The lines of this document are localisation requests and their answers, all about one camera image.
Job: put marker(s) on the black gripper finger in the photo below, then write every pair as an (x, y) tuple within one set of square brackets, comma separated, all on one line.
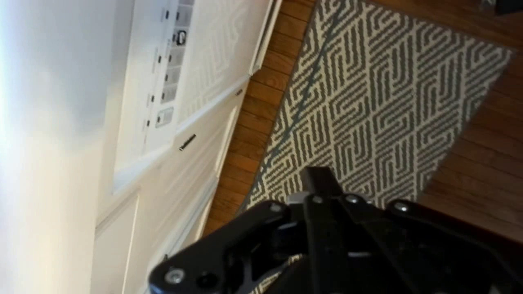
[(320, 182)]

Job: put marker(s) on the patterned grey cream rug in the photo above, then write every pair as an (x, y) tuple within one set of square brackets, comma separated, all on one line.
[(377, 97)]

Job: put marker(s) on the white kitchen cabinets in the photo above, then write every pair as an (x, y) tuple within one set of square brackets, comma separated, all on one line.
[(162, 212)]

